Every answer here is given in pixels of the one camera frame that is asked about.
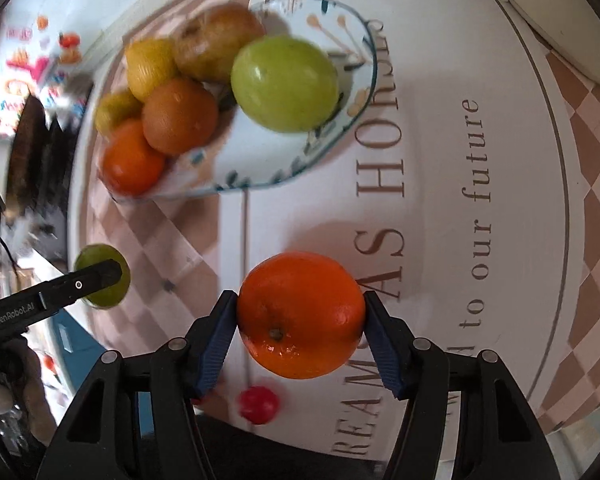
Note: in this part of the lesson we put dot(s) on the red cherry tomato right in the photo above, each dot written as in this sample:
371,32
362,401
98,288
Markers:
258,404

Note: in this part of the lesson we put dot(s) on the cream utensil holder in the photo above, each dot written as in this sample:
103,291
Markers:
571,27

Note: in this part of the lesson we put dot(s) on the yellow lemon-like citrus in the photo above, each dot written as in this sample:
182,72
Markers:
150,63

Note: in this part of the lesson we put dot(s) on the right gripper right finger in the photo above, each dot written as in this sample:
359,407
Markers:
499,436

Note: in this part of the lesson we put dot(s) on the green apple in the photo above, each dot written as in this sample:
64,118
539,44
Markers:
114,285
285,84

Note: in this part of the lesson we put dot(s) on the checkered table mat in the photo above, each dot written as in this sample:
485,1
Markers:
466,195

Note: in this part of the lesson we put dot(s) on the brown russet pear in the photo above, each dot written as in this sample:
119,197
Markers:
205,47

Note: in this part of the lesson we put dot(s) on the oval deer pattern plate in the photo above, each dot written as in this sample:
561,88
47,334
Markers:
243,154

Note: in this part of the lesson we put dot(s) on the colourful wall stickers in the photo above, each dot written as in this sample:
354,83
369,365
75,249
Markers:
34,59

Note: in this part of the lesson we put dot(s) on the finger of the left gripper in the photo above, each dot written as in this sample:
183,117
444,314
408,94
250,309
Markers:
33,304

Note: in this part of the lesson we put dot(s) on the dark orange tangerine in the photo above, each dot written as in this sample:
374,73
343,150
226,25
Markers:
178,116

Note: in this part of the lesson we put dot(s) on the orange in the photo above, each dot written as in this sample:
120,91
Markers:
130,166
300,315

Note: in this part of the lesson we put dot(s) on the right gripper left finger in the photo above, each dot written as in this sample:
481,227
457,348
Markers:
133,418

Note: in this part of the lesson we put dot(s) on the yellow-green citrus fruit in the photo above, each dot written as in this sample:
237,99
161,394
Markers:
115,108

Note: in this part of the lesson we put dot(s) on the black gas stove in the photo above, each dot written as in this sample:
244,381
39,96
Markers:
39,173

